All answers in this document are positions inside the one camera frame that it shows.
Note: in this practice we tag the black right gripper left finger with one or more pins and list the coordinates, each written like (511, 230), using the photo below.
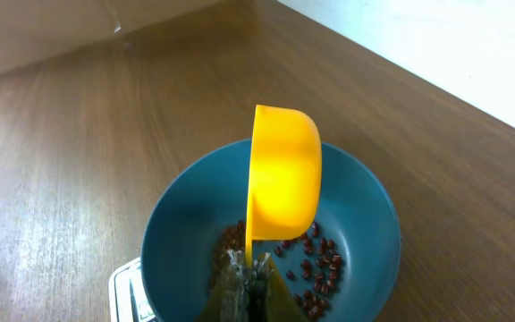
(229, 300)

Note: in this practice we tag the white digital kitchen scale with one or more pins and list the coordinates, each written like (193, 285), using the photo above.
(127, 298)

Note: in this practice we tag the yellow plastic measuring scoop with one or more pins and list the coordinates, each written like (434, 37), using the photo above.
(285, 170)

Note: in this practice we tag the blue plastic bowl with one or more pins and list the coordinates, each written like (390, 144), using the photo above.
(354, 211)

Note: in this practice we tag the red beans in bowl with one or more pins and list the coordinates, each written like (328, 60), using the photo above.
(320, 271)

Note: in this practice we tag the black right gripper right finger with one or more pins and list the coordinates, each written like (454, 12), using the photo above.
(270, 298)

